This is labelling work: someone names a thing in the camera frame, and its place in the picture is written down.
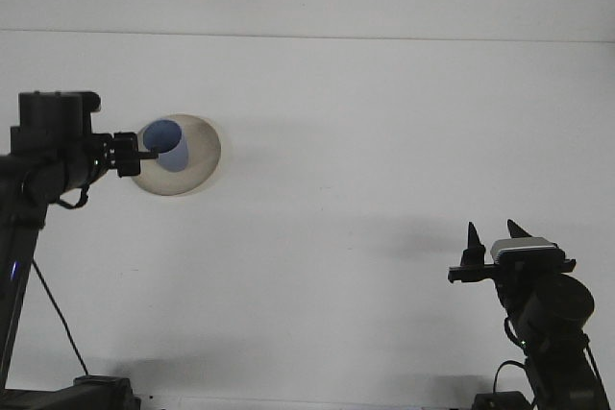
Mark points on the pale blue cup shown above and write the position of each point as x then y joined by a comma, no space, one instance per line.
175,160

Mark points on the pale round plate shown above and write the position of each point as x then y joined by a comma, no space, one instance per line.
202,160

